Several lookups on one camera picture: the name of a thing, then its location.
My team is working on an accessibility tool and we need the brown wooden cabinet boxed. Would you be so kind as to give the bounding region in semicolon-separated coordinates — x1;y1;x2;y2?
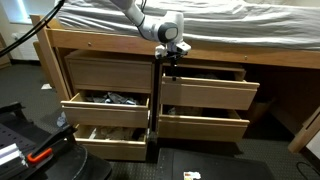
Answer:
0;33;12;70

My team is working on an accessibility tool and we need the grey and blue clothes pile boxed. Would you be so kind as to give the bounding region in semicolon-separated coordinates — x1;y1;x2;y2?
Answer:
83;91;140;106

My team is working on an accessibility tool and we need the wooden desk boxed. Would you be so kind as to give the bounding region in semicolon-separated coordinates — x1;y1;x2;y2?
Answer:
287;105;320;154

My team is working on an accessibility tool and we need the bright window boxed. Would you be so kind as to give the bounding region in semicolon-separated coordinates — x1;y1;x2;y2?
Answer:
8;0;58;25

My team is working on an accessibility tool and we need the black box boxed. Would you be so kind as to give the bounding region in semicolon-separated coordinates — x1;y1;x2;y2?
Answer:
154;147;277;180

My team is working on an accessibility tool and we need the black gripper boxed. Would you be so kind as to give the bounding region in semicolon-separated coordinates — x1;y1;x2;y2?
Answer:
162;53;183;83

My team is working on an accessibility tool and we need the mattress with grey striped sheet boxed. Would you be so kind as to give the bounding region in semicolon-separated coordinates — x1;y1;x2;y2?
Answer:
54;0;320;51

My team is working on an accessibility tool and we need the beige and white clothes pile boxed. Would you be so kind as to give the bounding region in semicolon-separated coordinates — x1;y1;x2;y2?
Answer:
94;126;147;142

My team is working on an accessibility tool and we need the white and blue bag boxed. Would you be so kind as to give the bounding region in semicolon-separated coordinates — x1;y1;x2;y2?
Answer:
55;111;69;129

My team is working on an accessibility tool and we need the black robot cart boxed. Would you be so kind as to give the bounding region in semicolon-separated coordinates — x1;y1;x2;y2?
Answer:
0;101;113;180

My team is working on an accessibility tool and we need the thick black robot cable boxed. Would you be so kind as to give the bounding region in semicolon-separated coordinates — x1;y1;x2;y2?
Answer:
0;0;67;58

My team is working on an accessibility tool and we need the wooden dresser carcass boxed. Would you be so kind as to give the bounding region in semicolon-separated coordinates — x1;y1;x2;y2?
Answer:
64;49;158;134
155;59;248;134

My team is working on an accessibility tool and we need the black clamp with orange handle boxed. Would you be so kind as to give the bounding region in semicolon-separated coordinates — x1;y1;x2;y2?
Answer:
26;124;78;165

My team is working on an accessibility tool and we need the silver aluminium extrusion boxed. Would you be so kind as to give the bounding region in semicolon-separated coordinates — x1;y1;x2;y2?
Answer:
0;143;28;172

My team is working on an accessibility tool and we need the light wooden bed frame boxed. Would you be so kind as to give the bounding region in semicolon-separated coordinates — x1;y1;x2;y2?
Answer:
29;14;320;103

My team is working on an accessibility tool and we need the crumpled beige cloth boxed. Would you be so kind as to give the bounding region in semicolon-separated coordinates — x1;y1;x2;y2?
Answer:
166;105;204;118

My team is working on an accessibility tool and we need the light wooden drawer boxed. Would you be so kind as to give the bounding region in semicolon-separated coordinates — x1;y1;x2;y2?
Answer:
60;90;151;129
73;124;150;162
159;75;261;112
67;58;154;94
156;104;251;144

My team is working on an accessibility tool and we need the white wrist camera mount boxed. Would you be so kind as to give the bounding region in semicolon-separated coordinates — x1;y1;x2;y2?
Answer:
154;41;192;59

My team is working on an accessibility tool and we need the white radiator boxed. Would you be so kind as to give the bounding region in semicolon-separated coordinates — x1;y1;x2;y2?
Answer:
11;31;41;63

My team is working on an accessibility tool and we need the dark folded garment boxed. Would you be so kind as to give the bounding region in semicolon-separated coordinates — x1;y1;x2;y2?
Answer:
191;72;219;80

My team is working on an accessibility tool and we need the small white sticker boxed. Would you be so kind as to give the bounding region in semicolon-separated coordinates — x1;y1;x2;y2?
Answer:
183;170;202;180

